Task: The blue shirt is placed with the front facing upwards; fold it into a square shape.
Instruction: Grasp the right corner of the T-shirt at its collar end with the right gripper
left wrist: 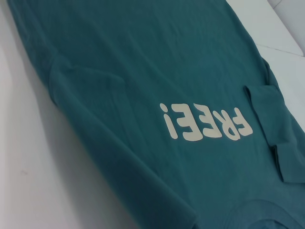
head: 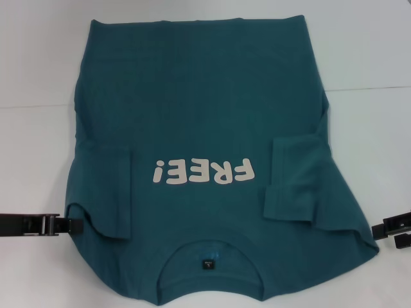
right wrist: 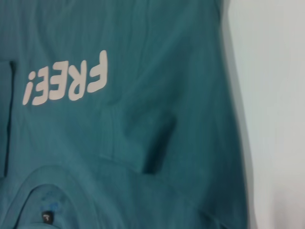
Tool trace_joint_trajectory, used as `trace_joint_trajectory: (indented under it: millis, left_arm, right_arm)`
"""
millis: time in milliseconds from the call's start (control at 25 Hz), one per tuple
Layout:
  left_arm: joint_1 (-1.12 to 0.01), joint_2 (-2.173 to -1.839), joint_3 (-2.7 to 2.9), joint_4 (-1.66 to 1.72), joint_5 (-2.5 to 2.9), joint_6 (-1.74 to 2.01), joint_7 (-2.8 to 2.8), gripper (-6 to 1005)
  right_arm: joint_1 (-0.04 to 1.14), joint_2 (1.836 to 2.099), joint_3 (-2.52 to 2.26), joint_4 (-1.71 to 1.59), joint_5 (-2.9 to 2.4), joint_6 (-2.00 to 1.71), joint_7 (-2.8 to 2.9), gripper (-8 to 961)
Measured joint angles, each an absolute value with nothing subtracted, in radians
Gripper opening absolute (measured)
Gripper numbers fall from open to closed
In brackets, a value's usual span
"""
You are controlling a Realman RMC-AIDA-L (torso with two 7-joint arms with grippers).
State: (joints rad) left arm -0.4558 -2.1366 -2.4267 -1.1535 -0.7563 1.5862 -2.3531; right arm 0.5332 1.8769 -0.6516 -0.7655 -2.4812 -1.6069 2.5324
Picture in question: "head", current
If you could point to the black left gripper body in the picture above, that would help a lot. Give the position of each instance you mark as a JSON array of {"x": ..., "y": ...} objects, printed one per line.
[{"x": 27, "y": 224}]

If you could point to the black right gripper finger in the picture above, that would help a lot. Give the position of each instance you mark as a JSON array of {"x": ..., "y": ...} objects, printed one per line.
[
  {"x": 390, "y": 227},
  {"x": 403, "y": 242}
]

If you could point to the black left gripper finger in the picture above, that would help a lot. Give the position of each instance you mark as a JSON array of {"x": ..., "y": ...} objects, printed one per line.
[{"x": 71, "y": 225}]

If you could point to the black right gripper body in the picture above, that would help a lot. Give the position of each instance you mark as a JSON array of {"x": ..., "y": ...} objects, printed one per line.
[{"x": 408, "y": 221}]

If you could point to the teal FREE print t-shirt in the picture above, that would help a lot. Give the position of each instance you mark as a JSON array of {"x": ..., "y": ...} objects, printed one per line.
[{"x": 205, "y": 96}]

